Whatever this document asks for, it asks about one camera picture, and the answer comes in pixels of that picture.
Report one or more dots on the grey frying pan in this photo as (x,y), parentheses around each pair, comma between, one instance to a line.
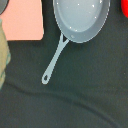
(79,21)

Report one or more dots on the red tomato-shaped sausage toy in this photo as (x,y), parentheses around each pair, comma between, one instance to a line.
(124,7)

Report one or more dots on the pink stove board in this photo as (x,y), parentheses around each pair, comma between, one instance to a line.
(23,20)

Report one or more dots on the woven beige placemat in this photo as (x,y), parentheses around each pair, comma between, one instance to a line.
(5,55)

